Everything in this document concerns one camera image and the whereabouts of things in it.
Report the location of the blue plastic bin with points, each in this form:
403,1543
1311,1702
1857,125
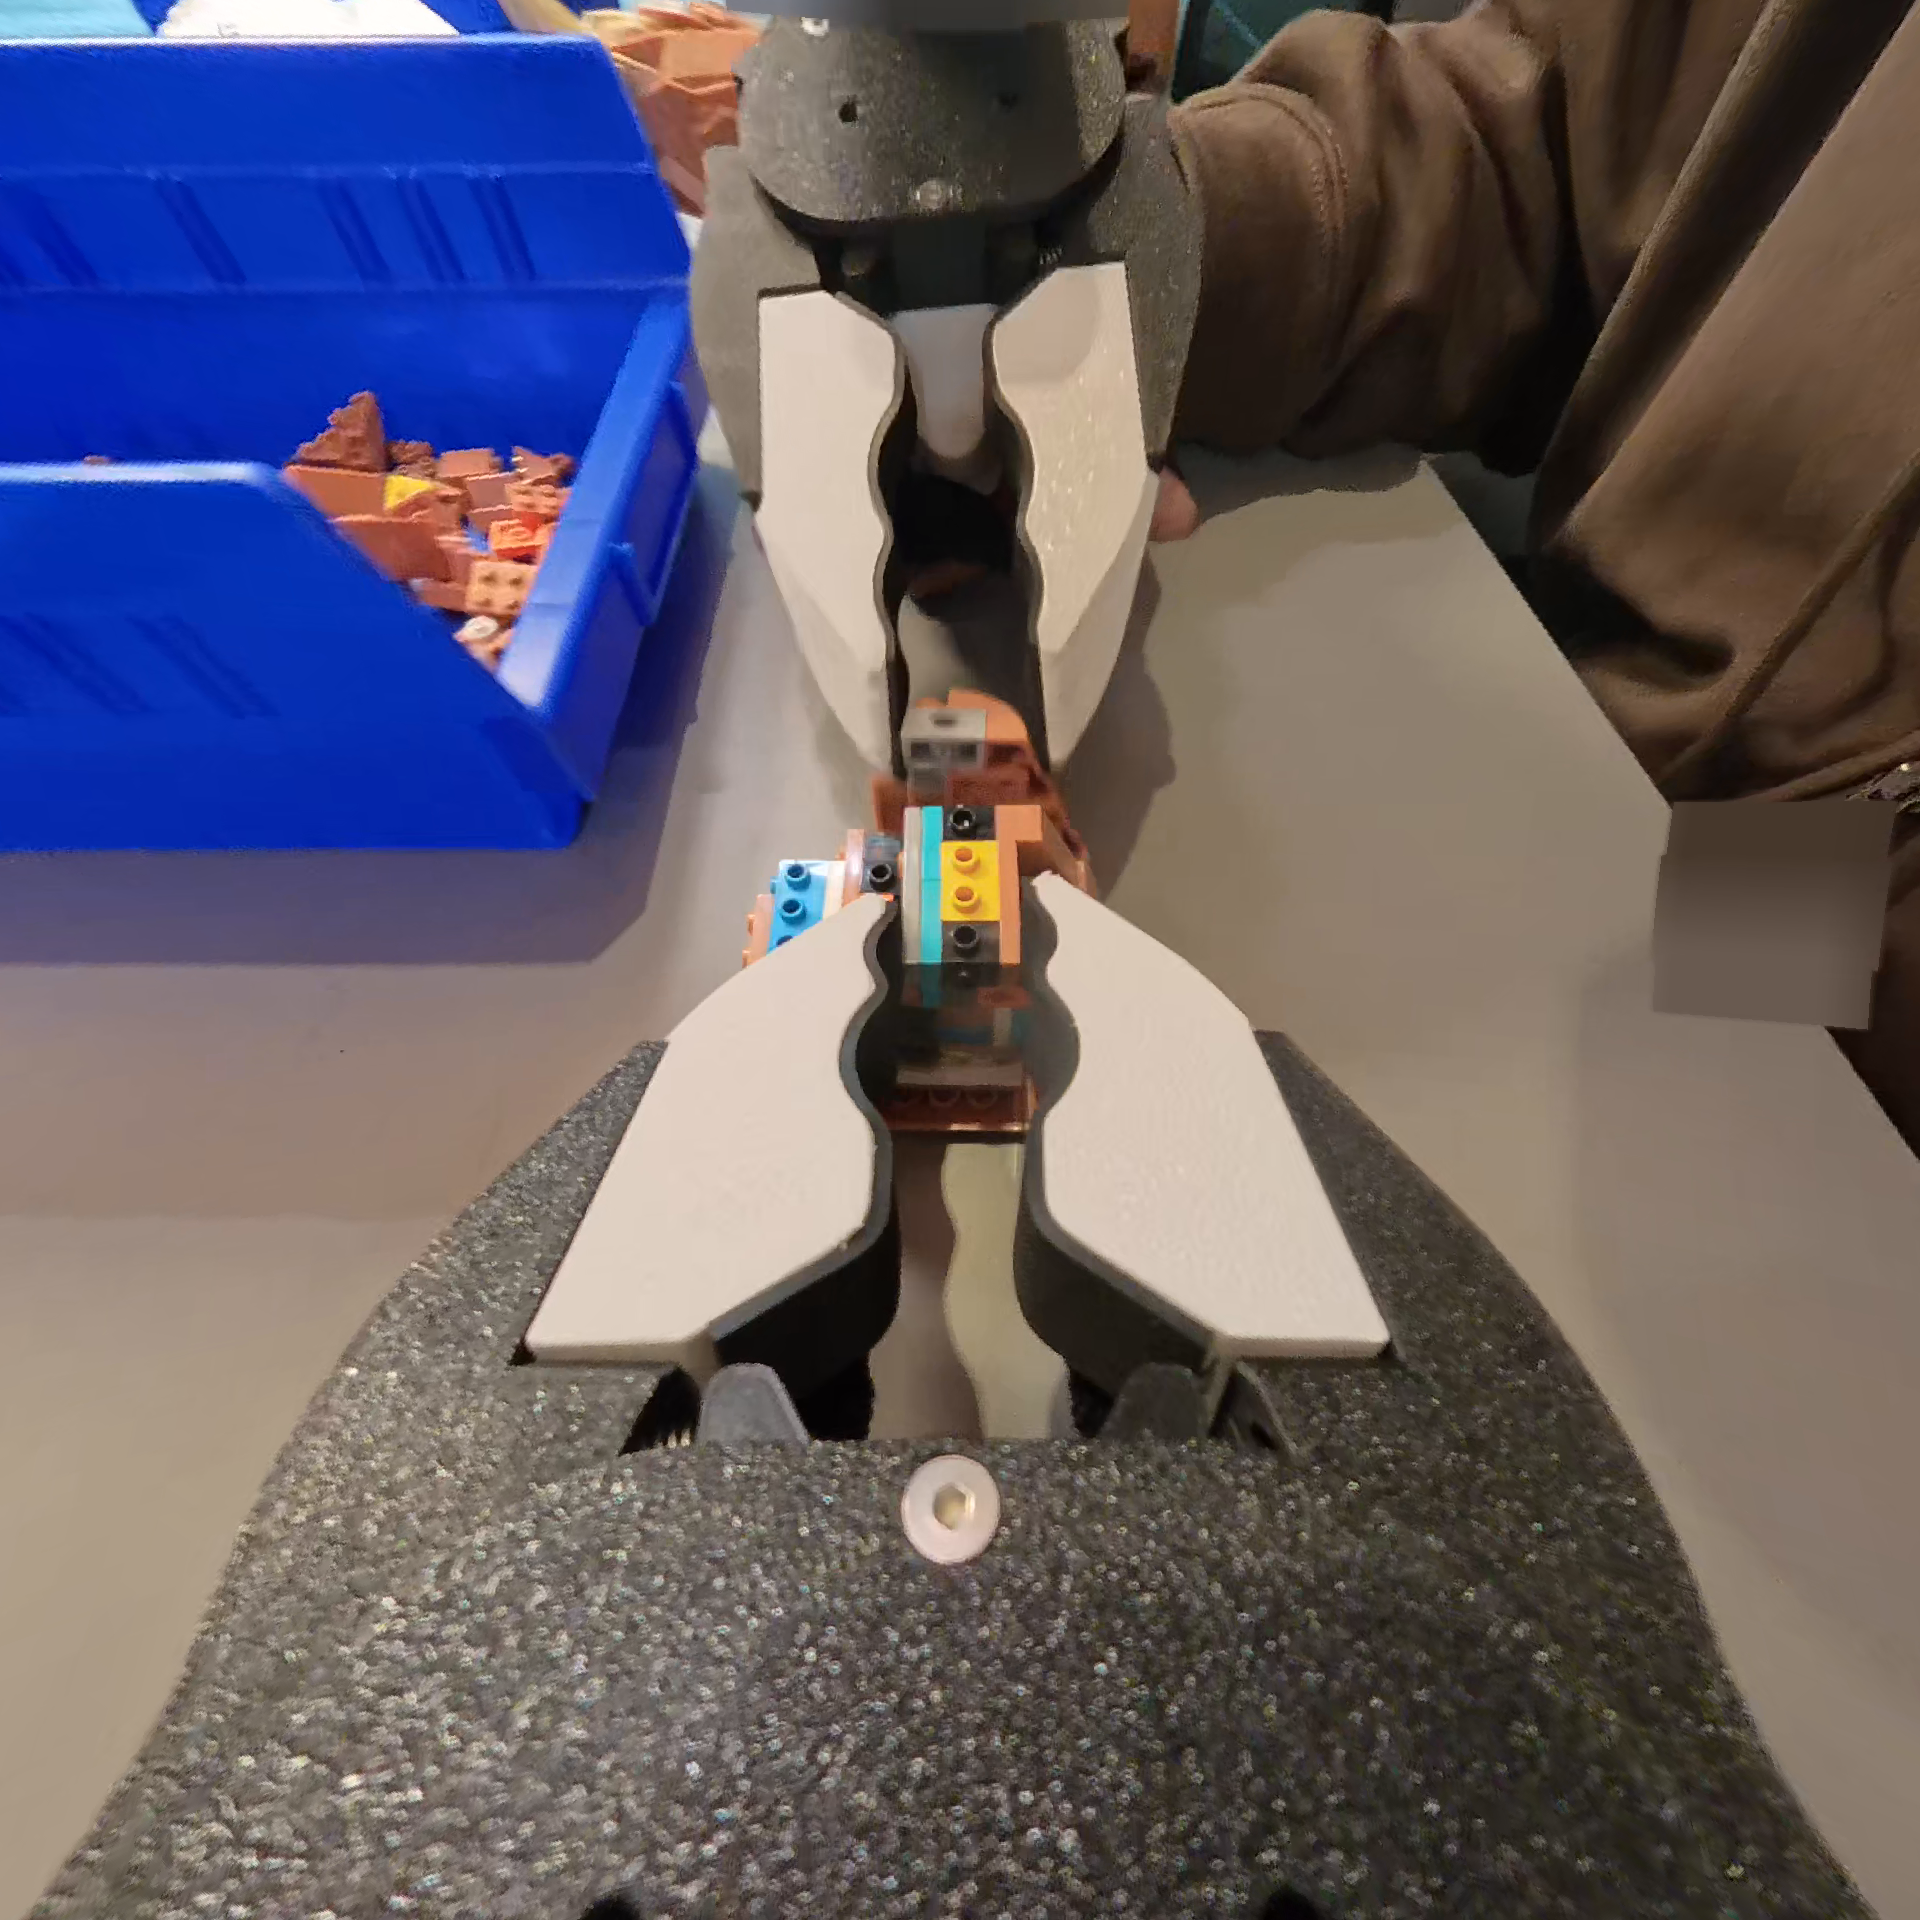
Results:
241,661

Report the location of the brown toy figure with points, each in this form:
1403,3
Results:
678,77

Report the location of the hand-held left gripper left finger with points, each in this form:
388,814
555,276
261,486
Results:
705,1201

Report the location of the pile of brown toy bricks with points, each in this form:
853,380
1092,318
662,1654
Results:
436,526

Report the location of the colourful toy brick model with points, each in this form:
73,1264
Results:
967,871

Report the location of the person's right forearm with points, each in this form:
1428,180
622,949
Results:
1412,239

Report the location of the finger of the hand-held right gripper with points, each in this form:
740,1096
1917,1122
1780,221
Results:
1094,481
819,453

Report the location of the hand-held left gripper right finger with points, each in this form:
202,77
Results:
1200,1201

